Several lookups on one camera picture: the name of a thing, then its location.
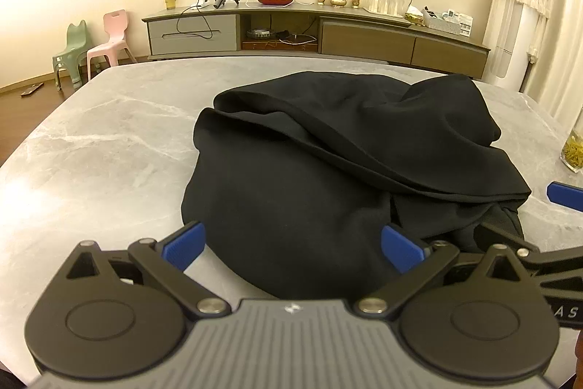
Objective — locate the round metal tin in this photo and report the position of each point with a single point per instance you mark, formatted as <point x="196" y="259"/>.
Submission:
<point x="259" y="33"/>

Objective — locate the tray of glass cups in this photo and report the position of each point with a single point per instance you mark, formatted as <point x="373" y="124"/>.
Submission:
<point x="385" y="4"/>

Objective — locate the green plastic child chair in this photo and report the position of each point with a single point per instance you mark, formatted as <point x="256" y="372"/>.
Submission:
<point x="75" y="43"/>

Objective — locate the long grey brown cabinet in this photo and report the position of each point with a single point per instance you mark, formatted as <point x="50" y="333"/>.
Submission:
<point x="364" y="36"/>

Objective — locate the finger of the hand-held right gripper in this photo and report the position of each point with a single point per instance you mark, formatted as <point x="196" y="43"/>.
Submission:
<point x="564" y="194"/>
<point x="505" y="237"/>

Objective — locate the dark remote control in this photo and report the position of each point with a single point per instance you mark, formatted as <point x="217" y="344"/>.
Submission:
<point x="32" y="89"/>

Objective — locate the gold bowl ornament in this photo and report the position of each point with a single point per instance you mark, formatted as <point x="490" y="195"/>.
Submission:
<point x="338" y="0"/>

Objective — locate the white printed card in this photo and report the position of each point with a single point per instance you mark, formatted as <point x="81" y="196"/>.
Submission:
<point x="465" y="25"/>

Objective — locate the black pants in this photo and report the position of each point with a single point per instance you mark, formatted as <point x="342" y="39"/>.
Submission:
<point x="319" y="188"/>

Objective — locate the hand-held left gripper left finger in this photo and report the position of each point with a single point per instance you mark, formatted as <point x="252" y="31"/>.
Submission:
<point x="186" y="244"/>

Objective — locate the white power adapter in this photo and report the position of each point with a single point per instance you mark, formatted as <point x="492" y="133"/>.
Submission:
<point x="202" y="0"/>

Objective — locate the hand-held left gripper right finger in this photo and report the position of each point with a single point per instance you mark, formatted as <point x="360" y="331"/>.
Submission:
<point x="401" y="248"/>

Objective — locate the glass jar of yellow flowers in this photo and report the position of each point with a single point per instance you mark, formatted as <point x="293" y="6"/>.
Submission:
<point x="571" y="152"/>

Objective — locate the grey basket with items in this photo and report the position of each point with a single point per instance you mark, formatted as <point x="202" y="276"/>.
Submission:
<point x="439" y="24"/>

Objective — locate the pink plastic child chair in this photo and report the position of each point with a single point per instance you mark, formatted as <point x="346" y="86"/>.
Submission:
<point x="116" y="29"/>

